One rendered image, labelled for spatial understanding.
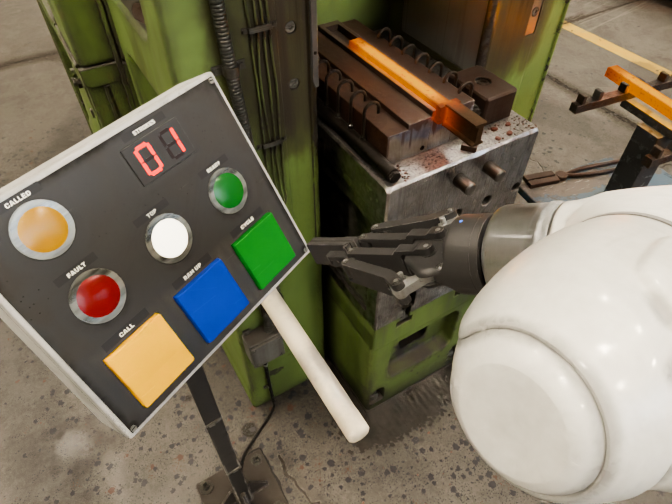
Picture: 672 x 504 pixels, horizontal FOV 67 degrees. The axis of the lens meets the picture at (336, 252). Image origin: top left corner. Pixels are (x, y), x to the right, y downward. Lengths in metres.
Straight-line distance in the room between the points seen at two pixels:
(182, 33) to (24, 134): 2.32
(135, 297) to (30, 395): 1.37
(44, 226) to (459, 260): 0.39
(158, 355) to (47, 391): 1.33
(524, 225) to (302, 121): 0.65
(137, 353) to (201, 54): 0.47
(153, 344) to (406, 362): 1.08
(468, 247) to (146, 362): 0.37
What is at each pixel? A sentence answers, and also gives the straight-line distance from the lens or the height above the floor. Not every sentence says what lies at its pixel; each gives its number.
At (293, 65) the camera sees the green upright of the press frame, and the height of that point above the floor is 1.08.
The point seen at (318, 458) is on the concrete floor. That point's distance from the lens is 1.61.
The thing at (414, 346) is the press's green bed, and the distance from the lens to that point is 1.61.
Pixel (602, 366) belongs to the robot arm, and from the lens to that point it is 0.21.
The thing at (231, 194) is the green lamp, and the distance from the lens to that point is 0.66.
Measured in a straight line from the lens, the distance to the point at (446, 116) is 0.98.
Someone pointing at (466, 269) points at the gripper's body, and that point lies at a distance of 0.45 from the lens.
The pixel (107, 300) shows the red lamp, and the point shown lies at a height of 1.08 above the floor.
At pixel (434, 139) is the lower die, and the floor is 0.93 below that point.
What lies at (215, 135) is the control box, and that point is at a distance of 0.66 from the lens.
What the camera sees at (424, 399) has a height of 0.00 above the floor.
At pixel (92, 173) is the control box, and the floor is 1.18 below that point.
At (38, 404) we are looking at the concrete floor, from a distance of 1.92.
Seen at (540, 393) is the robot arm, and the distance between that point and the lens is 0.21.
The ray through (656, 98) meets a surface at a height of 0.92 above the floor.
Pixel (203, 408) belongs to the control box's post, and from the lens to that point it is 1.05.
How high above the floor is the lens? 1.51
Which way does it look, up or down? 47 degrees down
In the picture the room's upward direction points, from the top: straight up
